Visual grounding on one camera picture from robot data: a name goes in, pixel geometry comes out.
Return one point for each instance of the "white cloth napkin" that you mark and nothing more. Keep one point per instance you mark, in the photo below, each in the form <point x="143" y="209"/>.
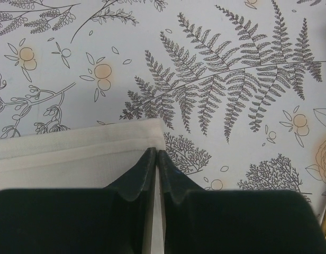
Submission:
<point x="84" y="158"/>

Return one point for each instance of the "floral tablecloth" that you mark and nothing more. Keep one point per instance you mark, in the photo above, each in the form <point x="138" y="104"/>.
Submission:
<point x="240" y="86"/>

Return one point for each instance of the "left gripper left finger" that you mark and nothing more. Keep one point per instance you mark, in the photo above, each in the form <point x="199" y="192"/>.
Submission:
<point x="112" y="219"/>

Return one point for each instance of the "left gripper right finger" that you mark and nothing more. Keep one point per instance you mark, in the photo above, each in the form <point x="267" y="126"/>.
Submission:
<point x="249" y="221"/>

